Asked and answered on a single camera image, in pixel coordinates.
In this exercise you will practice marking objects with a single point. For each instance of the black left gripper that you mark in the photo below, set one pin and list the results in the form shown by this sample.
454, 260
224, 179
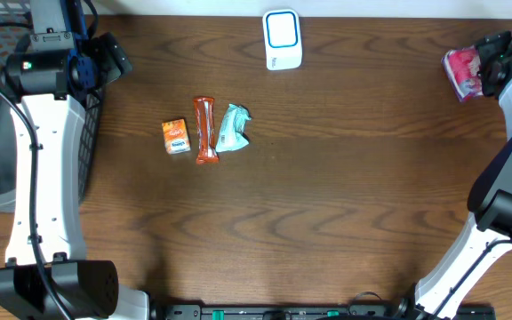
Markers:
111, 55

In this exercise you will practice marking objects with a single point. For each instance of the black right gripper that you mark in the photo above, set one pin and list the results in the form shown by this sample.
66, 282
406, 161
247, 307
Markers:
492, 46

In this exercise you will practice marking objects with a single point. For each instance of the purple snack packet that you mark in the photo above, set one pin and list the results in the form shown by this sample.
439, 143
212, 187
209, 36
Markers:
462, 68

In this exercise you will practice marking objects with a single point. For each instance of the small orange box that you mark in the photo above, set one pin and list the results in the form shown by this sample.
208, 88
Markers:
175, 134

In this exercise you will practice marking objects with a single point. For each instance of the orange red snack bar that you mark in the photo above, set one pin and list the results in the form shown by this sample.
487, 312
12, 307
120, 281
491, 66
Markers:
205, 130

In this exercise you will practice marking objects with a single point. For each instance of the teal snack wrapper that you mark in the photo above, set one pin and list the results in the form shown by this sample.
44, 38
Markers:
231, 136

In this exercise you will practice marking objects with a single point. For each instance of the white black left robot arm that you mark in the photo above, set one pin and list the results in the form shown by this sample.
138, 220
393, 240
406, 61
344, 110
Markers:
46, 274

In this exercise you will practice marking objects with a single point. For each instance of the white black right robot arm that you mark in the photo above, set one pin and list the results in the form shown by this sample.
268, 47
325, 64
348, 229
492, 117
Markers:
487, 233

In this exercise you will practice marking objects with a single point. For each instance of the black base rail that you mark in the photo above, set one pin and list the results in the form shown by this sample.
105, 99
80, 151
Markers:
197, 312

